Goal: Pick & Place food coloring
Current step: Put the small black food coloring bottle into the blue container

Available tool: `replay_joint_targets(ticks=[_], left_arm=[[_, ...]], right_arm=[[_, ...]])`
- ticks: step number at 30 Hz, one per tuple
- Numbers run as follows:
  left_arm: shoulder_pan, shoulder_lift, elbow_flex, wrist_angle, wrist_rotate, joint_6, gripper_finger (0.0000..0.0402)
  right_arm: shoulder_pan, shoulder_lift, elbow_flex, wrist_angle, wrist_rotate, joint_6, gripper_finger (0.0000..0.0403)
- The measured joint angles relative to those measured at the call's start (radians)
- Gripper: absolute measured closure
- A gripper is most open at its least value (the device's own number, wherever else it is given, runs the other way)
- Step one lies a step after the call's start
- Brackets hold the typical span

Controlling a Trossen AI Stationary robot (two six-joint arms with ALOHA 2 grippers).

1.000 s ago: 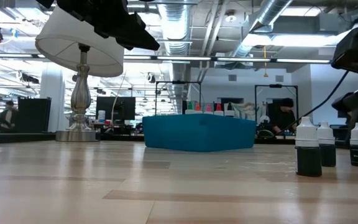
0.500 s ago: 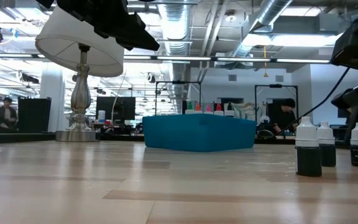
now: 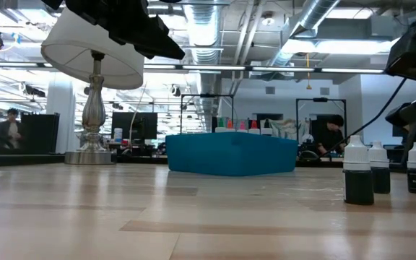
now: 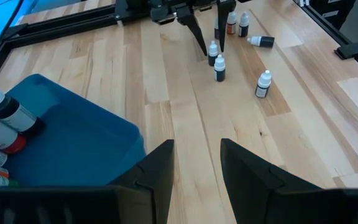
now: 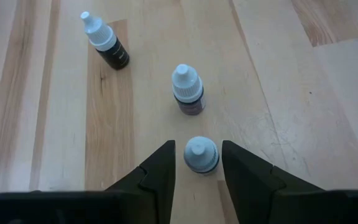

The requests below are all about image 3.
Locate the black computer monitor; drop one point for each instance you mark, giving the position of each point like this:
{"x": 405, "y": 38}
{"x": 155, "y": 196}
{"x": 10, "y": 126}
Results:
{"x": 134, "y": 124}

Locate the black aluminium table frame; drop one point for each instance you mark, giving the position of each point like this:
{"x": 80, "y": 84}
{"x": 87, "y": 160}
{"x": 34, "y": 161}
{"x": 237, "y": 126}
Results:
{"x": 42, "y": 159}

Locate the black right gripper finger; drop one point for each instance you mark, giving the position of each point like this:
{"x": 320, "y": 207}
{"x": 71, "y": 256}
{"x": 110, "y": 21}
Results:
{"x": 414, "y": 115}

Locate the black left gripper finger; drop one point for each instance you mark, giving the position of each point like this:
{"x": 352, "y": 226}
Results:
{"x": 157, "y": 43}

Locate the large red food colouring bottle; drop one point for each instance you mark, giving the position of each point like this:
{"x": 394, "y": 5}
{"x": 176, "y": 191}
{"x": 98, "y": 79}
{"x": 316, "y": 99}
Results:
{"x": 254, "y": 127}

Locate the large green food colouring bottle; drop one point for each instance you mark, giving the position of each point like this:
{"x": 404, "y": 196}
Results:
{"x": 220, "y": 124}

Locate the large orange food colouring bottle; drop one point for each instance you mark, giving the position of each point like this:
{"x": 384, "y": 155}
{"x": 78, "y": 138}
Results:
{"x": 229, "y": 126}

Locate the black panel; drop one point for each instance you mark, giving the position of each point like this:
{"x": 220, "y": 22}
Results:
{"x": 40, "y": 133}

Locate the black frame stand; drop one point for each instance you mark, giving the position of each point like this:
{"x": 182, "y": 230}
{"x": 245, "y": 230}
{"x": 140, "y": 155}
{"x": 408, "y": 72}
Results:
{"x": 208, "y": 95}
{"x": 320, "y": 99}

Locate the person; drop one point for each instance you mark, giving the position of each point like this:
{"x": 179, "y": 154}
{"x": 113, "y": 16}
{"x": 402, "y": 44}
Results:
{"x": 329, "y": 137}
{"x": 11, "y": 130}

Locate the table lamp white shade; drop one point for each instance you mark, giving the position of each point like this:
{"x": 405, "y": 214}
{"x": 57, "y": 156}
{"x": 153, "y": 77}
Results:
{"x": 85, "y": 61}

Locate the large pink food colouring bottle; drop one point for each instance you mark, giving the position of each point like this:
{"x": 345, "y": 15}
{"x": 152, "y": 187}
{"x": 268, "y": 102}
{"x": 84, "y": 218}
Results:
{"x": 242, "y": 127}

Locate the blue plastic bin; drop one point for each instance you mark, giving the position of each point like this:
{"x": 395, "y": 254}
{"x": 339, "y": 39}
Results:
{"x": 229, "y": 155}

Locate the small dark dropper bottle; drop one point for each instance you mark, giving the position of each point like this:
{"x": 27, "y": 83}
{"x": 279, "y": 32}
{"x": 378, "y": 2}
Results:
{"x": 381, "y": 180}
{"x": 359, "y": 187}

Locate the large black food colouring bottle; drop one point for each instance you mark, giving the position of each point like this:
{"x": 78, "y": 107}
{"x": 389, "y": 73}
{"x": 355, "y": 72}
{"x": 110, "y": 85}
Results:
{"x": 266, "y": 130}

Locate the white patterned sheet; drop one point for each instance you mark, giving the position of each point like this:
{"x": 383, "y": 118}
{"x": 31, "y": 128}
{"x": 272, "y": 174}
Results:
{"x": 287, "y": 130}

